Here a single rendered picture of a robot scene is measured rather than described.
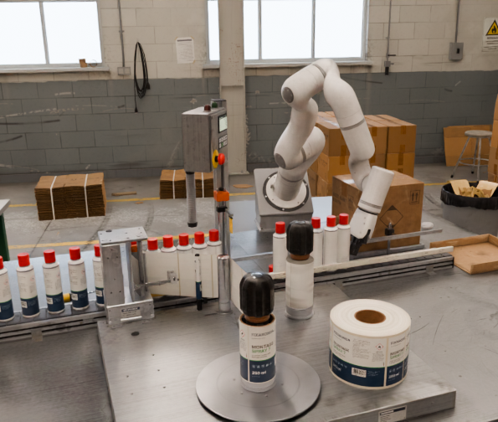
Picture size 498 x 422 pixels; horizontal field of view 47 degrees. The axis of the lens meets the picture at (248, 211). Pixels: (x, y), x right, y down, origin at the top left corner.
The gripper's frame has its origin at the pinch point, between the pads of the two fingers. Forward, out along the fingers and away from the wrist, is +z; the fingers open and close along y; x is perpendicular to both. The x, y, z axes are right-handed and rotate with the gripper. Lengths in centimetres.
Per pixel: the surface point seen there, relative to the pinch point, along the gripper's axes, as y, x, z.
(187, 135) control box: -3, -72, -23
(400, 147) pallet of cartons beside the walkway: -269, 192, -43
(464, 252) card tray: -6, 56, -9
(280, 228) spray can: 2.0, -32.4, -1.8
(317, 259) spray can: 2.5, -14.7, 5.9
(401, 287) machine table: 13.7, 15.4, 6.5
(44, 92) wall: -555, -105, 24
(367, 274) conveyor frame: 4.9, 5.8, 6.7
